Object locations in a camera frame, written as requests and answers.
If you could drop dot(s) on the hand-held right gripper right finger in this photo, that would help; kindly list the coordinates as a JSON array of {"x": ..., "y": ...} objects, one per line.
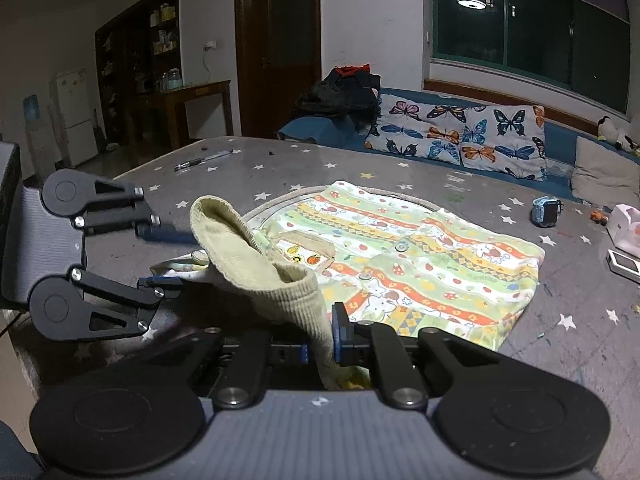
[{"x": 342, "y": 335}]

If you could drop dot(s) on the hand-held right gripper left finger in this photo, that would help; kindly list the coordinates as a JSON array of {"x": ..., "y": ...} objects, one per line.
[{"x": 260, "y": 360}]

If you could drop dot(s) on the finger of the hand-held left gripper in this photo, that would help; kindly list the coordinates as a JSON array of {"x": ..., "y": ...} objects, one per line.
[
  {"x": 150, "y": 295},
  {"x": 170, "y": 234}
]

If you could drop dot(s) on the printed children's pajama top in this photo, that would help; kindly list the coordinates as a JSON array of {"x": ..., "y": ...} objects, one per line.
[{"x": 425, "y": 270}]

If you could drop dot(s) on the pile of dark clothes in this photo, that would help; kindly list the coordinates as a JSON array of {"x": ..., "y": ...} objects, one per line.
[{"x": 340, "y": 95}]

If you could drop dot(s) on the black pen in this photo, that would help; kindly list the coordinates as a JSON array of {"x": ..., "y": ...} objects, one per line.
[{"x": 202, "y": 160}]

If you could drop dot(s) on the water dispenser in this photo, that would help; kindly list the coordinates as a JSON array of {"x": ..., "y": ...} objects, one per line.
[{"x": 37, "y": 130}]

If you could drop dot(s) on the white refrigerator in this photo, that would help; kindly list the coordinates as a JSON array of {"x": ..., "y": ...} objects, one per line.
[{"x": 75, "y": 115}]

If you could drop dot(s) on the wooden side table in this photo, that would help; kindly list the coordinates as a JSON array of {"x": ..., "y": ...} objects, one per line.
[{"x": 195, "y": 105}]

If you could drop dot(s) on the dark wooden shelf cabinet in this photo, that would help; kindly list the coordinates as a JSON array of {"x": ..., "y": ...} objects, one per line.
[{"x": 135, "y": 60}]

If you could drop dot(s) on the blue bench sofa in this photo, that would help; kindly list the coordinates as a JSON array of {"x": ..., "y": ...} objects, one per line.
[{"x": 320, "y": 130}]

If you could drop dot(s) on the dark wooden door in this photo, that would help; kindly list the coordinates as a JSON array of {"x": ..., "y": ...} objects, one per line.
[{"x": 277, "y": 50}]

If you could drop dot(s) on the butterfly print pillow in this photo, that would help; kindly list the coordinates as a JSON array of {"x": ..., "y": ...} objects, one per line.
[
  {"x": 420, "y": 125},
  {"x": 505, "y": 140}
]

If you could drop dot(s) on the blue children's smart watch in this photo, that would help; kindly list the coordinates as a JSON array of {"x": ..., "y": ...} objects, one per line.
[{"x": 546, "y": 212}]

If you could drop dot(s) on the small orange toy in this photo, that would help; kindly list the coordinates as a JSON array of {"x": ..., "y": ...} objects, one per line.
[{"x": 598, "y": 217}]

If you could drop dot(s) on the white remote control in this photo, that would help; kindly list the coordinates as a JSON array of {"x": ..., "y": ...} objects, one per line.
[{"x": 625, "y": 262}]

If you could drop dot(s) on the flat white tissue pack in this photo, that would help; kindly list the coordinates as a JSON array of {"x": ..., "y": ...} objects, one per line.
[{"x": 627, "y": 227}]

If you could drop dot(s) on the beige pillow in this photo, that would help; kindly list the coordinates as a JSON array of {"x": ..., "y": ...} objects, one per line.
[{"x": 607, "y": 175}]

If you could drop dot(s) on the black and white plush toy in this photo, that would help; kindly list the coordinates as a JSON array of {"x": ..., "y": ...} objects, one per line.
[{"x": 612, "y": 132}]

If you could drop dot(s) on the green framed window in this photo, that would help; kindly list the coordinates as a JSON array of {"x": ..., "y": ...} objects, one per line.
[{"x": 530, "y": 20}]

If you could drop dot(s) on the white wall socket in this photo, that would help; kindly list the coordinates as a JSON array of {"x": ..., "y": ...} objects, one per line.
[{"x": 210, "y": 45}]

